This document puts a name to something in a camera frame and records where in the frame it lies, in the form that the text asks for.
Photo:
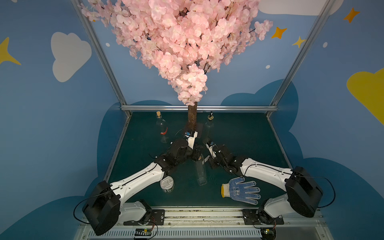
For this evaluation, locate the black capped glass bottle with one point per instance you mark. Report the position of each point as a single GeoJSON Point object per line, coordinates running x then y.
{"type": "Point", "coordinates": [201, 171]}

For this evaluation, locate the blue dotted work glove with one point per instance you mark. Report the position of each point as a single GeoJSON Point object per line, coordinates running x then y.
{"type": "Point", "coordinates": [239, 190]}

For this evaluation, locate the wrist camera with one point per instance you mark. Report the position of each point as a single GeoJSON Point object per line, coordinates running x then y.
{"type": "Point", "coordinates": [210, 145]}
{"type": "Point", "coordinates": [191, 137]}

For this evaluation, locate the cork stoppered glass bottle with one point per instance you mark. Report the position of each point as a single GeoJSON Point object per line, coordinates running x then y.
{"type": "Point", "coordinates": [162, 125]}

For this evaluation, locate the brown tree base plate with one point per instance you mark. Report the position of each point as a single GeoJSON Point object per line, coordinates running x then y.
{"type": "Point", "coordinates": [199, 129]}

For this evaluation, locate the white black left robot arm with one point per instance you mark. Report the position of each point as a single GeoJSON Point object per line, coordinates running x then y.
{"type": "Point", "coordinates": [104, 207]}

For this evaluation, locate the aluminium frame post right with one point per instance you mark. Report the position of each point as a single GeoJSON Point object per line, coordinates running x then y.
{"type": "Point", "coordinates": [311, 37]}

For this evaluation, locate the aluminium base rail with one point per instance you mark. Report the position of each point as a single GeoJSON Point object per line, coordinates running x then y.
{"type": "Point", "coordinates": [217, 223]}

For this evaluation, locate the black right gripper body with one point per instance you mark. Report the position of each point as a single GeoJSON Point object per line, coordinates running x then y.
{"type": "Point", "coordinates": [216, 153]}

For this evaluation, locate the pink cherry blossom tree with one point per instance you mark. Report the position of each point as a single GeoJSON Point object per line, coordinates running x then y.
{"type": "Point", "coordinates": [184, 40]}

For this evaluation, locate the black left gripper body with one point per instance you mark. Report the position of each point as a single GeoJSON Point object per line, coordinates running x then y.
{"type": "Point", "coordinates": [188, 148]}

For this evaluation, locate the clear square glass bottle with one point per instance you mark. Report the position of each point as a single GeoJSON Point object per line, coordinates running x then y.
{"type": "Point", "coordinates": [208, 129]}

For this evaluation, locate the aluminium frame post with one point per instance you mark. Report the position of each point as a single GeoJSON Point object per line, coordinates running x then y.
{"type": "Point", "coordinates": [311, 37]}
{"type": "Point", "coordinates": [101, 55]}

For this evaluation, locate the small green circuit board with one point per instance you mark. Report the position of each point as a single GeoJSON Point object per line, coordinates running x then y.
{"type": "Point", "coordinates": [142, 233]}

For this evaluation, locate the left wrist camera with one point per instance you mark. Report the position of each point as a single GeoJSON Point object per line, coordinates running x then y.
{"type": "Point", "coordinates": [191, 137]}

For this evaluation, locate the aluminium frame post left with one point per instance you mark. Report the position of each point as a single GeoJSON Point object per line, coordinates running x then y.
{"type": "Point", "coordinates": [101, 55]}

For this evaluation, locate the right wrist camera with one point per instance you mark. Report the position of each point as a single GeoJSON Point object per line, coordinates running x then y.
{"type": "Point", "coordinates": [210, 145]}

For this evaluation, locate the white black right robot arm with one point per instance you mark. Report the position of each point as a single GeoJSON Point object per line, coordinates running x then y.
{"type": "Point", "coordinates": [302, 194]}

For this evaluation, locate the aluminium back crossbar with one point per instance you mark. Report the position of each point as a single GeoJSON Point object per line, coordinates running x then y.
{"type": "Point", "coordinates": [200, 108]}

